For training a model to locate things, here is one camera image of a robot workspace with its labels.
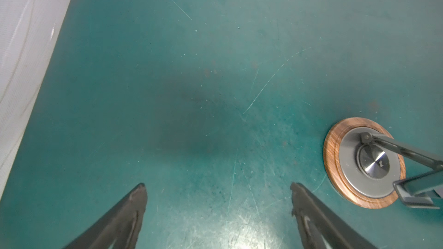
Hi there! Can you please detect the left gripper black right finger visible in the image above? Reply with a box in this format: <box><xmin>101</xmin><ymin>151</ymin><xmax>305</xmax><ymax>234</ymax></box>
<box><xmin>290</xmin><ymin>182</ymin><xmax>375</xmax><ymax>249</ymax></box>

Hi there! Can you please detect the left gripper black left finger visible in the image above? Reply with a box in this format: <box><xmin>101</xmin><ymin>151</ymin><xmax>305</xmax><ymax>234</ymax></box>
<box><xmin>65</xmin><ymin>183</ymin><xmax>148</xmax><ymax>249</ymax></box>

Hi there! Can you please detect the phone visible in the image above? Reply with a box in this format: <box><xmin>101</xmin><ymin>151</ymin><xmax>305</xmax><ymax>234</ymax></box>
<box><xmin>393</xmin><ymin>171</ymin><xmax>443</xmax><ymax>209</ymax></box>

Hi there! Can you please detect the wooden round base phone stand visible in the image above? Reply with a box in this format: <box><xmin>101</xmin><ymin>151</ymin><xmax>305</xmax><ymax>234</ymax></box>
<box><xmin>323</xmin><ymin>117</ymin><xmax>443</xmax><ymax>209</ymax></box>

